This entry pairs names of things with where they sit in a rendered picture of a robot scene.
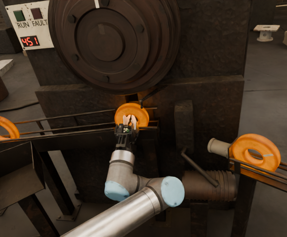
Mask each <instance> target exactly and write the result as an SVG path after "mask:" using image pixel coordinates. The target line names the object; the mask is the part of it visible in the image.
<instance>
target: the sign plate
mask: <svg viewBox="0 0 287 237"><path fill-rule="evenodd" d="M48 5H49V0H46V1H39V2H32V3H25V4H18V5H12V6H6V7H5V8H6V10H7V13H8V15H9V18H10V20H11V22H12V25H13V27H14V29H15V31H16V34H17V36H18V39H19V41H20V43H21V46H22V48H23V50H31V49H41V48H51V47H54V46H53V43H52V40H51V37H50V33H49V28H48ZM37 8H39V10H40V13H41V16H42V18H38V19H34V18H33V15H32V12H31V9H37ZM16 11H22V14H23V16H24V19H25V20H23V21H17V20H16V17H15V15H14V12H16ZM27 38H29V39H28V41H27ZM35 38H36V40H35ZM22 39H23V41H24V42H23V41H22ZM25 39H26V42H27V43H26V42H25ZM29 41H31V42H32V43H31V42H29ZM36 42H37V43H38V44H37V43H36ZM27 44H28V45H27ZM30 45H31V46H30Z"/></svg>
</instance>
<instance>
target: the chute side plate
mask: <svg viewBox="0 0 287 237"><path fill-rule="evenodd" d="M139 130H140V133H139V136H138V137H139V138H137V139H136V142H135V145H142V140H154V141H155V145H158V144H159V143H158V136H157V130H156V129H139ZM114 133H115V131H114V130H110V131H101V132H92V133H83V134H72V135H63V136H54V137H46V138H37V139H29V140H20V141H11V142H0V152H1V151H4V150H7V149H10V148H12V147H15V146H18V145H20V144H23V143H26V142H29V141H32V143H33V145H34V147H35V148H36V149H38V151H39V152H44V151H55V150H69V149H79V148H89V147H100V146H110V145H116V144H118V140H117V138H116V136H115V134H114Z"/></svg>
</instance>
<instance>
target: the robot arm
mask: <svg viewBox="0 0 287 237"><path fill-rule="evenodd" d="M131 119H132V120H131ZM130 121H131V125H129V124H130ZM116 129H117V132H116ZM116 129H115V133H114V134H115V136H116V138H117V140H118V144H116V149H115V151H114V152H113V153H112V157H111V160H110V161H109V163H110V166H109V171H108V175H107V179H106V182H105V190H104V192H105V195H106V196H107V197H108V198H110V199H112V200H115V201H120V202H119V203H117V204H116V205H114V206H112V207H111V208H109V209H107V210H105V211H104V212H102V213H100V214H98V215H97V216H95V217H93V218H91V219H90V220H88V221H86V222H84V223H83V224H81V225H79V226H77V227H76V228H74V229H72V230H70V231H69V232H67V233H65V234H63V235H62V236H60V237H123V236H125V235H126V234H128V233H129V232H131V231H132V230H134V229H135V228H137V227H138V226H140V225H141V224H143V223H144V222H146V221H147V220H149V219H150V218H151V217H153V216H155V215H156V214H159V213H160V212H162V211H164V210H165V209H167V208H168V207H175V206H178V205H180V204H181V203H182V201H183V199H184V187H183V184H182V182H181V181H180V180H179V179H178V178H176V177H172V176H167V177H160V178H150V179H148V178H145V177H142V176H139V175H136V174H133V167H134V160H135V156H134V154H133V152H134V151H136V148H137V145H135V142H136V139H137V138H139V137H138V136H139V133H140V130H139V127H138V124H137V121H136V119H135V116H134V115H128V116H127V117H126V116H125V115H124V116H123V123H122V124H119V126H118V124H116Z"/></svg>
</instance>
